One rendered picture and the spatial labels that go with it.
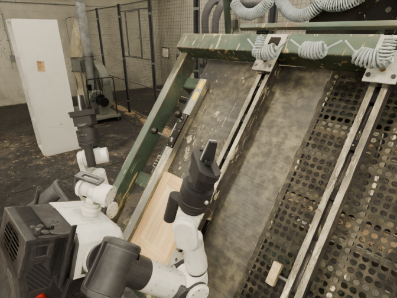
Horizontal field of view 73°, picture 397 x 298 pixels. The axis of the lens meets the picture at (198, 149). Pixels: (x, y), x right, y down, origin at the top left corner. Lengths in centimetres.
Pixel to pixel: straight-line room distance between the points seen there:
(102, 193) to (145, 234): 60
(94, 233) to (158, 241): 56
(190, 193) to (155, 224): 73
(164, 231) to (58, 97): 382
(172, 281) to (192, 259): 8
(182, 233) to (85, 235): 27
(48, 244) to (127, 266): 21
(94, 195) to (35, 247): 20
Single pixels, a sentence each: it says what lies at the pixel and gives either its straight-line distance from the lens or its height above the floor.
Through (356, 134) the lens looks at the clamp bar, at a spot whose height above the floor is 156.
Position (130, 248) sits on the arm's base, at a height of 136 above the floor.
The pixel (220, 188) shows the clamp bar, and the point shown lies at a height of 126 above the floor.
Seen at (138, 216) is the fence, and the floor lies 101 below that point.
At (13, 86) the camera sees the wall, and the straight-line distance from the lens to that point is 922.
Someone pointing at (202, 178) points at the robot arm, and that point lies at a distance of 63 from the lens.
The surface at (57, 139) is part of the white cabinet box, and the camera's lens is 503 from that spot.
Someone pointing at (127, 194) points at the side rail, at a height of 100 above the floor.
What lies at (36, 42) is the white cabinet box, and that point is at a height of 174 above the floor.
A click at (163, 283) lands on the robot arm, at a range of 86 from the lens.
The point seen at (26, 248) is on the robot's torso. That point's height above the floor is 140.
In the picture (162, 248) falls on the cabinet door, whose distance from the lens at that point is 135.
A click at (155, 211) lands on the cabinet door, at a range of 141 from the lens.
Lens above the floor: 188
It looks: 24 degrees down
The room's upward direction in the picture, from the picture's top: straight up
